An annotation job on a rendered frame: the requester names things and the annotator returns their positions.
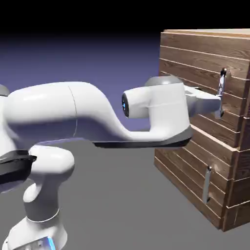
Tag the large wooden cabinet door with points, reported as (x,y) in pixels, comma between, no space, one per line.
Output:
(205,64)

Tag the small wooden cabinet door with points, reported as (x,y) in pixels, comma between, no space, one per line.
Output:
(191,171)

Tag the brown wooden cabinet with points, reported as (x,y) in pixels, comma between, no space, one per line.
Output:
(240,175)

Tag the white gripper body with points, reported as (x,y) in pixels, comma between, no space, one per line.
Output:
(205,99)

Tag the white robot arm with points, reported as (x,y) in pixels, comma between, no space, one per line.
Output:
(58,109)

